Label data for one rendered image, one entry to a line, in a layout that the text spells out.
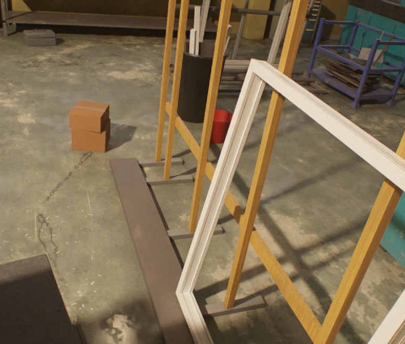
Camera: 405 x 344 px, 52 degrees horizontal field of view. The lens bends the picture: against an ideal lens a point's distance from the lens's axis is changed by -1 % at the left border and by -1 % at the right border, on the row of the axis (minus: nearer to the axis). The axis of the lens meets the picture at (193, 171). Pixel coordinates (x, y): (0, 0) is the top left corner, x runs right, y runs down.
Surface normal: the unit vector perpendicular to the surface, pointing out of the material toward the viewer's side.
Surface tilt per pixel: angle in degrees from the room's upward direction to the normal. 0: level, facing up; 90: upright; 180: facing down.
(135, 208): 0
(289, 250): 0
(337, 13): 90
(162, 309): 0
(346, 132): 82
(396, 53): 90
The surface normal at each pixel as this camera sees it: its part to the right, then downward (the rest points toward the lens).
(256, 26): 0.31, 0.52
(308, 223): 0.12, -0.85
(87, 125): -0.07, 0.51
